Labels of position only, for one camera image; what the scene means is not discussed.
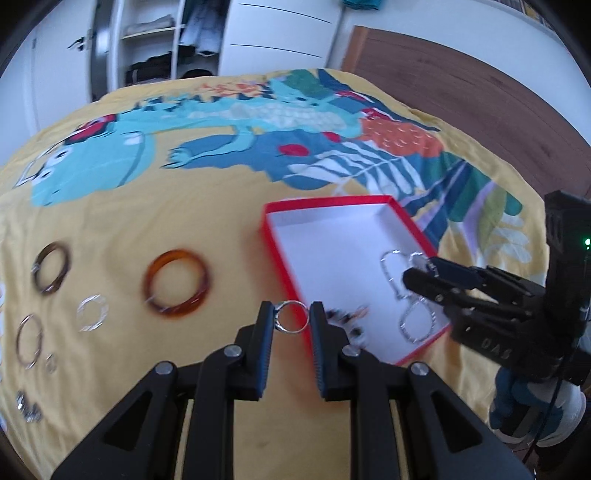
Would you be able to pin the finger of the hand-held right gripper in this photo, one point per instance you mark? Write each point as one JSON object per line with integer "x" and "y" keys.
{"x": 485, "y": 281}
{"x": 438, "y": 288}

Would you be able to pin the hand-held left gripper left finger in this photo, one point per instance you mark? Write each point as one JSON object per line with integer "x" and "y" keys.
{"x": 267, "y": 355}

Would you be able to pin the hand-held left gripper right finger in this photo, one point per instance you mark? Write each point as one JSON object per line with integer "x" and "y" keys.
{"x": 318, "y": 357}

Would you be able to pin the twisted silver bangle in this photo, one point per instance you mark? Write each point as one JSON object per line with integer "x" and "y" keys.
{"x": 384, "y": 270}
{"x": 406, "y": 330}

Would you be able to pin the red cardboard box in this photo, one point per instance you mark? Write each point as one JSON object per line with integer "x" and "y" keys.
{"x": 332, "y": 249}

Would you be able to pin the amber resin bangle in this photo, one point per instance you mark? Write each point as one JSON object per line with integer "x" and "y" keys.
{"x": 178, "y": 255}

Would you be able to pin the textured silver hoop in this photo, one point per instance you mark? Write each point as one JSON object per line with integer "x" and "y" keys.
{"x": 79, "y": 318}

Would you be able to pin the dark brown bangle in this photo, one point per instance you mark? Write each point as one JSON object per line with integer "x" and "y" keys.
{"x": 67, "y": 265}

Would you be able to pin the sparkly silver hoop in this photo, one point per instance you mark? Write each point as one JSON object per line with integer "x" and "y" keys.
{"x": 17, "y": 344}

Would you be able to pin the person's right hand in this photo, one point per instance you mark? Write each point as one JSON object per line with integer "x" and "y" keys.
{"x": 521, "y": 408}

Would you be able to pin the yellow printed blanket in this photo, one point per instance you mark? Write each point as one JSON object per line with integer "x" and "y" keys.
{"x": 138, "y": 207}

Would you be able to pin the teal cloth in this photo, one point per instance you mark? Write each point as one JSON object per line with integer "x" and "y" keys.
{"x": 360, "y": 3}

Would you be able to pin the white wardrobe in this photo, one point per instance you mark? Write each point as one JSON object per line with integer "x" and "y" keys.
{"x": 277, "y": 27}

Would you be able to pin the dark folded clothes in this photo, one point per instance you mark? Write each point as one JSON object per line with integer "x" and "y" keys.
{"x": 147, "y": 69}

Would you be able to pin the hanging clothes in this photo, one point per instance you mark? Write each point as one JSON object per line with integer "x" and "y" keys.
{"x": 198, "y": 27}

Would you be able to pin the light folded clothes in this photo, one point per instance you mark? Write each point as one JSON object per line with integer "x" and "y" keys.
{"x": 147, "y": 25}

